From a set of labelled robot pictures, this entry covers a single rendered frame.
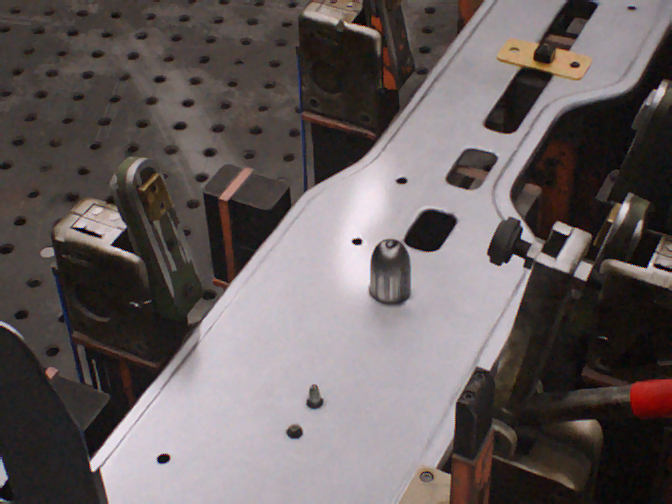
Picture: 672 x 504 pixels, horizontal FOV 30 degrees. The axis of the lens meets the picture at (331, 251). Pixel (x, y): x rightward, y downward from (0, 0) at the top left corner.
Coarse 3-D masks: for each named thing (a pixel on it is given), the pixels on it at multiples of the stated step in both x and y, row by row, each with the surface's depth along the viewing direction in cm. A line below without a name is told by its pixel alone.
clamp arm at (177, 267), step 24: (120, 168) 91; (144, 168) 92; (120, 192) 91; (144, 192) 91; (168, 192) 93; (120, 216) 93; (144, 216) 92; (168, 216) 95; (144, 240) 94; (168, 240) 96; (168, 264) 96; (192, 264) 98; (168, 288) 96; (192, 288) 98; (168, 312) 98
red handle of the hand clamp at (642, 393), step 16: (640, 384) 74; (656, 384) 73; (528, 400) 79; (544, 400) 78; (560, 400) 77; (576, 400) 76; (592, 400) 76; (608, 400) 75; (624, 400) 74; (640, 400) 73; (656, 400) 72; (528, 416) 79; (544, 416) 78; (560, 416) 77; (576, 416) 77; (592, 416) 76; (608, 416) 75; (624, 416) 75; (640, 416) 74; (656, 416) 73
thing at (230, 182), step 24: (240, 168) 111; (216, 192) 109; (240, 192) 109; (264, 192) 108; (288, 192) 109; (216, 216) 110; (240, 216) 109; (264, 216) 107; (216, 240) 112; (240, 240) 111; (216, 264) 114; (240, 264) 113
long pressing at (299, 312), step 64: (512, 0) 128; (640, 0) 127; (448, 64) 120; (512, 64) 119; (640, 64) 118; (448, 128) 113; (320, 192) 107; (384, 192) 106; (448, 192) 106; (512, 192) 106; (256, 256) 102; (320, 256) 101; (448, 256) 100; (256, 320) 96; (320, 320) 96; (384, 320) 95; (448, 320) 95; (512, 320) 95; (192, 384) 91; (256, 384) 91; (320, 384) 91; (384, 384) 91; (448, 384) 91; (128, 448) 87; (192, 448) 87; (256, 448) 87; (320, 448) 87; (384, 448) 87; (448, 448) 86
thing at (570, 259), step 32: (512, 224) 70; (512, 256) 72; (544, 256) 69; (576, 256) 69; (544, 288) 70; (576, 288) 70; (544, 320) 71; (512, 352) 74; (544, 352) 74; (512, 384) 76; (512, 416) 78
